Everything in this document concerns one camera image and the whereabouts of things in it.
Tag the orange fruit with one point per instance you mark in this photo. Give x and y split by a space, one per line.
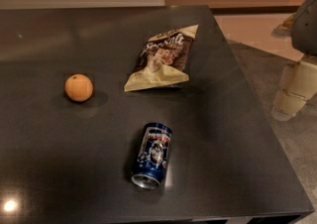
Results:
78 88

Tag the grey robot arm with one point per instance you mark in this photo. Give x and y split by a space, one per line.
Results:
303 31

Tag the blue pepsi can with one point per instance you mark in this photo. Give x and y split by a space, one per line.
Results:
150 165

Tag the brown chips bag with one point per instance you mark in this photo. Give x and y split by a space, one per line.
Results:
163 60

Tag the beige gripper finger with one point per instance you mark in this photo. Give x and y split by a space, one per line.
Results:
298 84

